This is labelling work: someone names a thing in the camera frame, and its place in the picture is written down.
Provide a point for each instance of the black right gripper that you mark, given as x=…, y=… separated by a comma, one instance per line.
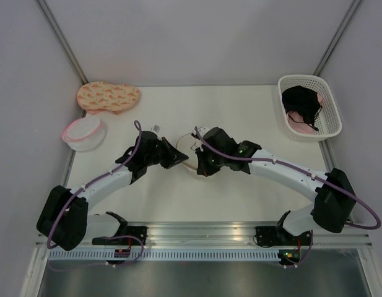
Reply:
x=204, y=168

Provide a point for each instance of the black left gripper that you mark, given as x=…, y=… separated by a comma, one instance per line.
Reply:
x=176, y=156

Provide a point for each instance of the cream mesh laundry bag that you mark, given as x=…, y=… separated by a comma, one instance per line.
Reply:
x=187, y=145

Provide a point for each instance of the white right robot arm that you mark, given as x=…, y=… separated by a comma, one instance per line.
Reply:
x=329, y=193

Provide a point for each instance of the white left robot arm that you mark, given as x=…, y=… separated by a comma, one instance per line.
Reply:
x=65, y=219

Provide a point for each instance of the pink trimmed mesh laundry bag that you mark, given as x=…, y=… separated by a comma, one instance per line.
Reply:
x=84, y=134

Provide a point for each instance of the pink bra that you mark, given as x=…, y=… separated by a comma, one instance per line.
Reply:
x=302, y=113

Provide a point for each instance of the orange patterned laundry bag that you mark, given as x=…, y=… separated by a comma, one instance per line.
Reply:
x=96, y=97

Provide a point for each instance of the black bra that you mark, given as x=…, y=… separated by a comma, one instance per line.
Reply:
x=297, y=91

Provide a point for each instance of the white plastic basket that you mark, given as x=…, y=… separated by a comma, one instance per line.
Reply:
x=328, y=121

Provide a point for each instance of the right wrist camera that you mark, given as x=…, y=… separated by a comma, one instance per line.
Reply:
x=201, y=130

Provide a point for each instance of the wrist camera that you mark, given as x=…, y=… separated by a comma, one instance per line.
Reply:
x=201, y=130
x=156, y=129

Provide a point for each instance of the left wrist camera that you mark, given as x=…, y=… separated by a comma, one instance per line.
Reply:
x=156, y=129

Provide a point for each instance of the aluminium frame rail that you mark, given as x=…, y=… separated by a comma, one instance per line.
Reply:
x=236, y=235

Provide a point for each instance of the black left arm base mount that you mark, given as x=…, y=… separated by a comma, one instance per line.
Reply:
x=139, y=232

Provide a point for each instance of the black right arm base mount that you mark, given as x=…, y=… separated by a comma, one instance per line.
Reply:
x=270, y=236

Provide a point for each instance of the white slotted cable duct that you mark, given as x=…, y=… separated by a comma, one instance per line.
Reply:
x=268, y=255

